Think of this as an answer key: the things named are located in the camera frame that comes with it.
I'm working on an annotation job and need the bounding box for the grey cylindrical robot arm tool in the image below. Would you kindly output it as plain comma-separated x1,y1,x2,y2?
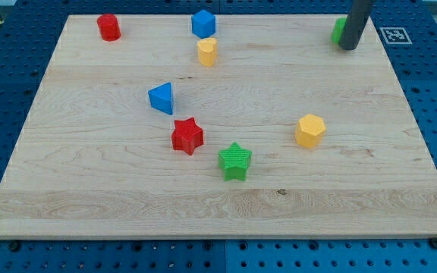
338,0,376,51

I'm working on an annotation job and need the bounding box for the yellow hexagon block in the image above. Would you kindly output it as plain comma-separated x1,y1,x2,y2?
294,114,326,148

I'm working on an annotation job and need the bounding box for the green star block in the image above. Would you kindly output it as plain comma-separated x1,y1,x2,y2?
218,142,252,181

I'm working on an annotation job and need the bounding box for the red star block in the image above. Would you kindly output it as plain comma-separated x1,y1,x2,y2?
171,117,204,155

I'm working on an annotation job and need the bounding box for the wooden board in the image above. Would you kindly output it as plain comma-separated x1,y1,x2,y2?
0,14,437,240

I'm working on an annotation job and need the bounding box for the blue triangle block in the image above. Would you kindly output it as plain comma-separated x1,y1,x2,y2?
148,82,174,115

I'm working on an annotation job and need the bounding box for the yellow heart block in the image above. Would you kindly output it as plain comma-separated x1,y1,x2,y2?
196,37,218,67

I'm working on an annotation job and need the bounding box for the blue cube block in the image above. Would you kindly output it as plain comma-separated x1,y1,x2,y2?
191,10,216,39

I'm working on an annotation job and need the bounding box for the red cylinder block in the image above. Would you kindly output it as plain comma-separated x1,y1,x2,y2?
96,14,121,42

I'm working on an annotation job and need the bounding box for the white fiducial marker tag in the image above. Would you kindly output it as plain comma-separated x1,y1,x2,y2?
380,27,412,45

